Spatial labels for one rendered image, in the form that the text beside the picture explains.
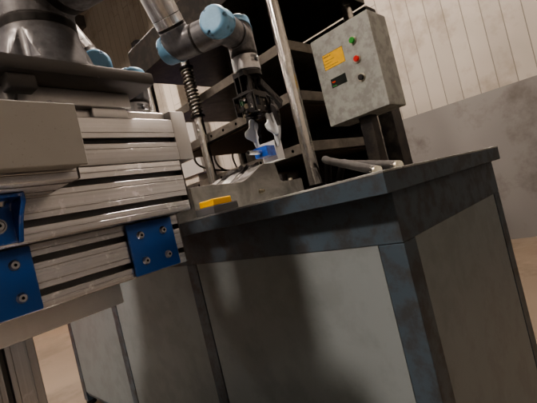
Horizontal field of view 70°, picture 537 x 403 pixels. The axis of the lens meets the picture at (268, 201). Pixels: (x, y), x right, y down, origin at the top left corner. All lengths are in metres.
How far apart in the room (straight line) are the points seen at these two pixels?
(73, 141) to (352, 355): 0.64
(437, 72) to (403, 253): 3.43
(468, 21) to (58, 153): 3.84
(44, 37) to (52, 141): 0.24
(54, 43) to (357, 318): 0.69
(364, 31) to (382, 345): 1.31
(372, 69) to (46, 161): 1.44
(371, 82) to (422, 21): 2.51
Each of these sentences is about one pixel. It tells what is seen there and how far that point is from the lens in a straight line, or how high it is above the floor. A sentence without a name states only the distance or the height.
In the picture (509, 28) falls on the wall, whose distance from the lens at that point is 4.01.
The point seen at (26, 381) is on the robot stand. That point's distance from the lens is 0.83.
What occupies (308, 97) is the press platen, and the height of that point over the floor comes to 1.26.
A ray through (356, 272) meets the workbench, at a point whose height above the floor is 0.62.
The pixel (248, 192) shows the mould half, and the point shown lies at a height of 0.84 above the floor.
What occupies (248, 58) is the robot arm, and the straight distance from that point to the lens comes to 1.08.
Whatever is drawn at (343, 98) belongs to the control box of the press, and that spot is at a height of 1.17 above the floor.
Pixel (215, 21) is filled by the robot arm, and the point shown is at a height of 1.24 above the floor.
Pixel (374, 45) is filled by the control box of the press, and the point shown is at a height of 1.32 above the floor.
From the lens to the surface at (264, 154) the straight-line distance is 1.02.
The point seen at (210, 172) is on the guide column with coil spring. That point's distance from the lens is 2.29.
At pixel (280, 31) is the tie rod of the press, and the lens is 1.88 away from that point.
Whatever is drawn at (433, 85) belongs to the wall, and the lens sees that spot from 4.05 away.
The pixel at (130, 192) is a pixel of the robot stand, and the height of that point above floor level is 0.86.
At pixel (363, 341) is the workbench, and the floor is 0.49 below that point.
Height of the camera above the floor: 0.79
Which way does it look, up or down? 1 degrees up
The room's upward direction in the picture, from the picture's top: 14 degrees counter-clockwise
